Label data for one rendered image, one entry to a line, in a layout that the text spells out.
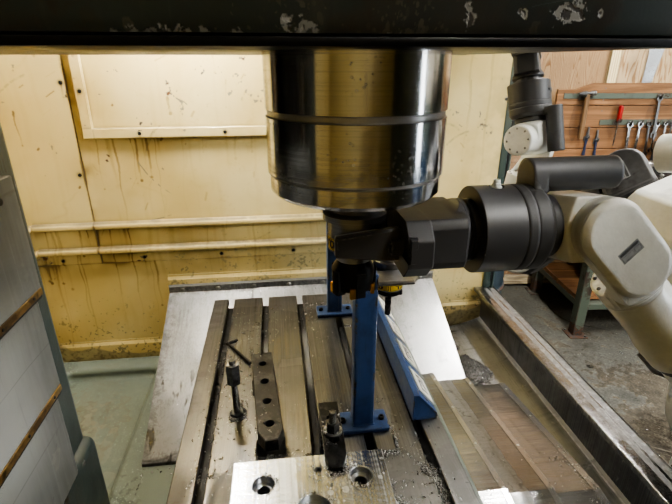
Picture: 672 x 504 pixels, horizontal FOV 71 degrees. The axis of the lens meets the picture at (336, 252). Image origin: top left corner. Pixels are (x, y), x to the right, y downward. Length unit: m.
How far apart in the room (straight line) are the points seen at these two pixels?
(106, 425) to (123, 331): 0.33
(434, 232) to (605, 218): 0.16
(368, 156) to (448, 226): 0.12
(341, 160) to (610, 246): 0.27
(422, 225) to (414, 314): 1.15
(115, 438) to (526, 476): 1.06
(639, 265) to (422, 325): 1.08
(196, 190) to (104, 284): 0.44
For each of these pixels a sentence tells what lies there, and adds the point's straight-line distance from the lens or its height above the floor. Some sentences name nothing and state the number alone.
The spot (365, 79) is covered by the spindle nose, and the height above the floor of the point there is 1.54.
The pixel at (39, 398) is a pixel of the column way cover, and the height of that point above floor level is 1.10.
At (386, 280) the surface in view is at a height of 1.22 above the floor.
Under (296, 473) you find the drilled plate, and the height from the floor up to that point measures 0.99.
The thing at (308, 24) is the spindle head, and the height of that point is 1.58.
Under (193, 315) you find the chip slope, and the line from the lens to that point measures 1.56.
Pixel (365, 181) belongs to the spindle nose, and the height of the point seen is 1.47.
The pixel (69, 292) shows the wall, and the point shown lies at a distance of 1.73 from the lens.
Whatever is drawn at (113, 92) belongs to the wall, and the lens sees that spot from 1.50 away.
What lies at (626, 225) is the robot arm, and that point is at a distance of 0.51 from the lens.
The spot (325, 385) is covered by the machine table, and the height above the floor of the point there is 0.90.
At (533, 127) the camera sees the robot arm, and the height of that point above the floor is 1.42.
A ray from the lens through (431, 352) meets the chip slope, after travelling 1.49.
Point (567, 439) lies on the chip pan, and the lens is 1.39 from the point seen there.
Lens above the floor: 1.56
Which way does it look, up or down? 22 degrees down
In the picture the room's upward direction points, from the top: straight up
